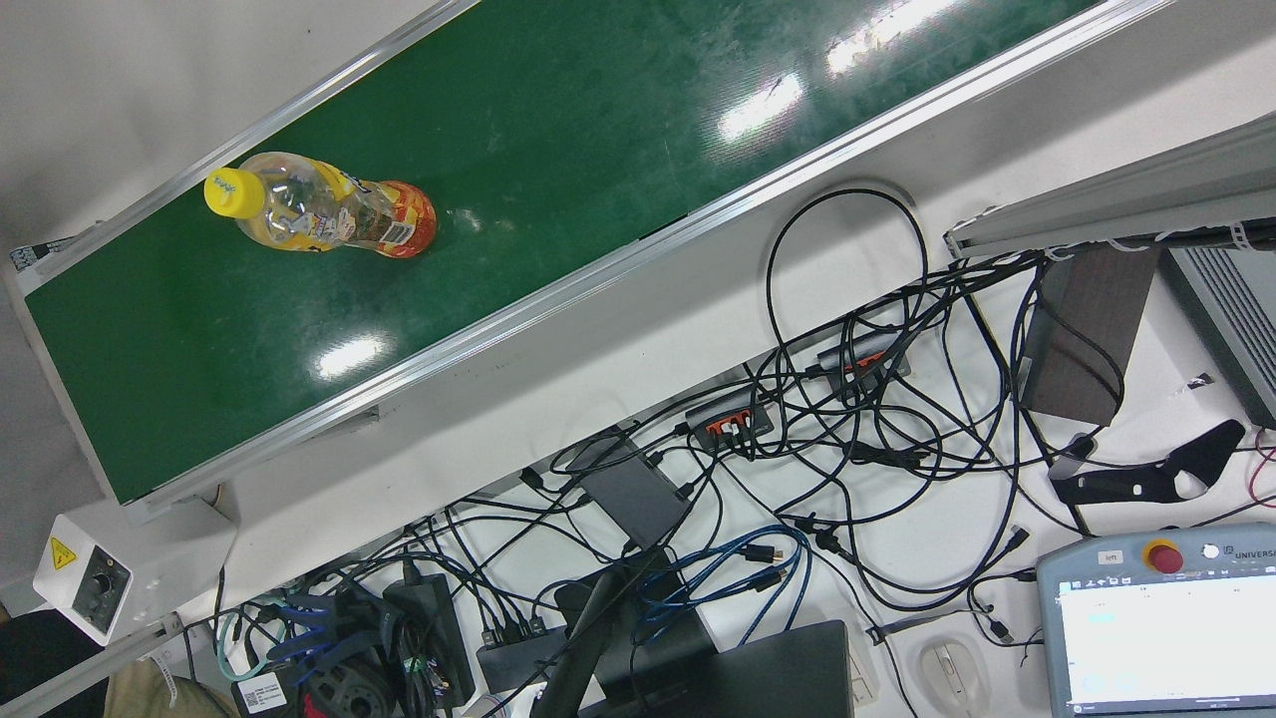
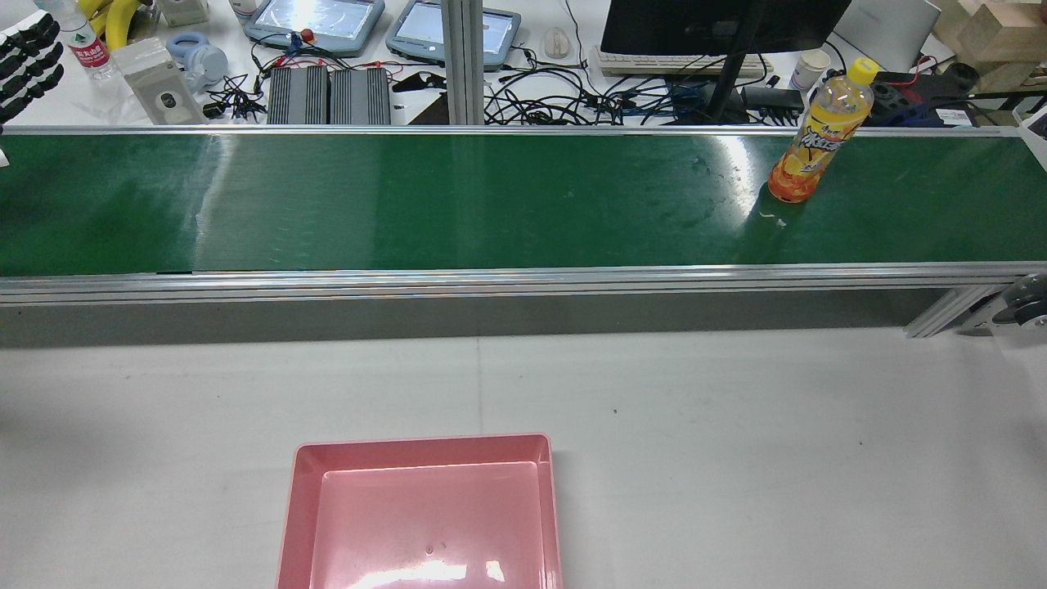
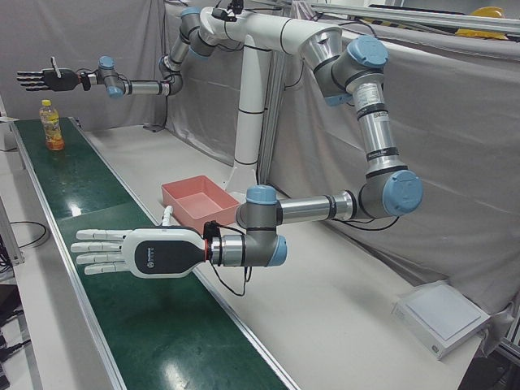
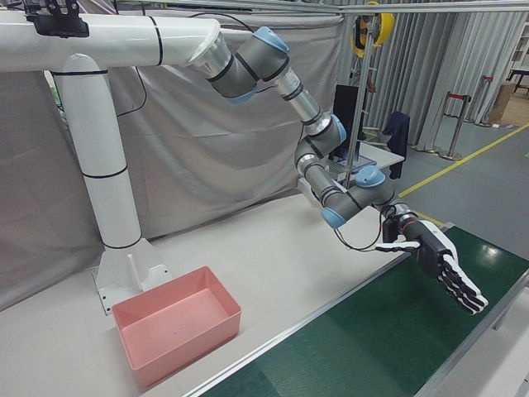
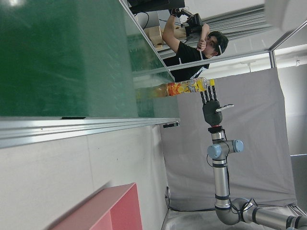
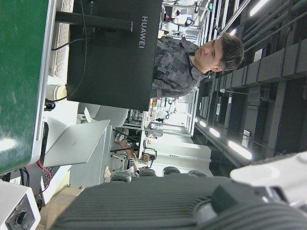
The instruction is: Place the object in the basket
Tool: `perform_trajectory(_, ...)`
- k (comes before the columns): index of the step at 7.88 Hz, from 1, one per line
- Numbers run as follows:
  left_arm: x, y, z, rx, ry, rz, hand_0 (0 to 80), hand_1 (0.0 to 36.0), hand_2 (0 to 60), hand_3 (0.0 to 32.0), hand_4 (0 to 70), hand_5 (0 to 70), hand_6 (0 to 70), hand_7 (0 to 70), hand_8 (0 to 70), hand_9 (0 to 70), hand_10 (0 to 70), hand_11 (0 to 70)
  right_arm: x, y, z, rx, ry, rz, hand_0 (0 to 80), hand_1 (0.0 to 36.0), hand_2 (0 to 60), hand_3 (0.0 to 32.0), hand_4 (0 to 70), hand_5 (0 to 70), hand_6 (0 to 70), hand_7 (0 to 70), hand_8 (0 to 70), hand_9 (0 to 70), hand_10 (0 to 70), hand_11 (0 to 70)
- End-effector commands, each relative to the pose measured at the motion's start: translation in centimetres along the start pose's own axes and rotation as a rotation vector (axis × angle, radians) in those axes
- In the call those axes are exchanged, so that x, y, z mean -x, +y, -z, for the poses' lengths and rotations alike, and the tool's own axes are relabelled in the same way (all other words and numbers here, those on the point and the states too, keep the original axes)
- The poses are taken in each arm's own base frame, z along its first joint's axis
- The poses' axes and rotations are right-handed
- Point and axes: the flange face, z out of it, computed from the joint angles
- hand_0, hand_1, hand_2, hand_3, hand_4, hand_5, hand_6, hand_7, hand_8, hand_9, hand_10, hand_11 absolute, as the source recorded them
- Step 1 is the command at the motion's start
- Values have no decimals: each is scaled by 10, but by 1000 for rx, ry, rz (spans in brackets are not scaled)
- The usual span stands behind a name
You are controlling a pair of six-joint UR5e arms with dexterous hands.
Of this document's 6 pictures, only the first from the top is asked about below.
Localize black flat bracket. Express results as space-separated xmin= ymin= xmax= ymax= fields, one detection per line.
xmin=1049 ymin=419 xmax=1247 ymax=508

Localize long black looped cable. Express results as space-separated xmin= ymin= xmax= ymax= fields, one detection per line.
xmin=766 ymin=187 xmax=930 ymax=470

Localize white computer mouse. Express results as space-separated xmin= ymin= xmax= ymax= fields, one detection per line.
xmin=917 ymin=638 xmax=990 ymax=707

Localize green conveyor belt aluminium frame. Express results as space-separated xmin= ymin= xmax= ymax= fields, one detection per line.
xmin=5 ymin=0 xmax=1177 ymax=525

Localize black multiport hub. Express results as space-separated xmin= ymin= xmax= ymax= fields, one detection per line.
xmin=477 ymin=618 xmax=569 ymax=691

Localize dark brown wooden block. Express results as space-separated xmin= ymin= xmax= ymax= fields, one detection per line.
xmin=1019 ymin=244 xmax=1162 ymax=428

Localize aluminium profile post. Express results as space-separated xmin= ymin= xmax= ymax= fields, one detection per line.
xmin=944 ymin=110 xmax=1276 ymax=260

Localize white label tag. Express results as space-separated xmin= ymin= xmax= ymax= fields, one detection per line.
xmin=231 ymin=670 xmax=290 ymax=714

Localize black power adapter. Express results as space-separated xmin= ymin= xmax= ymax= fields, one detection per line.
xmin=384 ymin=573 xmax=478 ymax=707

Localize white conveyor control box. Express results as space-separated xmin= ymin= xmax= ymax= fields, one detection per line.
xmin=33 ymin=497 xmax=238 ymax=647

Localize black round machine part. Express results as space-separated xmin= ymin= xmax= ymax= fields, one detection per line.
xmin=299 ymin=653 xmax=398 ymax=718

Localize blue cable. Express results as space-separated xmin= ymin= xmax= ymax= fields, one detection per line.
xmin=638 ymin=526 xmax=813 ymax=649

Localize grey conveyor end roller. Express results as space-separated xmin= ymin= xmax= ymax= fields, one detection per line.
xmin=8 ymin=237 xmax=79 ymax=272

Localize grey finned metal box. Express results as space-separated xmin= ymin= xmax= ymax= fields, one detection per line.
xmin=1161 ymin=244 xmax=1276 ymax=430

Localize orange juice bottle yellow cap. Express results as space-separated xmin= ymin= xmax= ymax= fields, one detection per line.
xmin=203 ymin=152 xmax=438 ymax=260

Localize black usb hub orange ports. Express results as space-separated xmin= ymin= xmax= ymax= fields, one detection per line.
xmin=815 ymin=332 xmax=911 ymax=395
xmin=684 ymin=391 xmax=777 ymax=452

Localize aluminium frame rail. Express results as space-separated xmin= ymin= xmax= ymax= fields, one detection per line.
xmin=0 ymin=613 xmax=185 ymax=718

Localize grey teach pendant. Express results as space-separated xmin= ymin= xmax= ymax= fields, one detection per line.
xmin=1035 ymin=523 xmax=1276 ymax=718

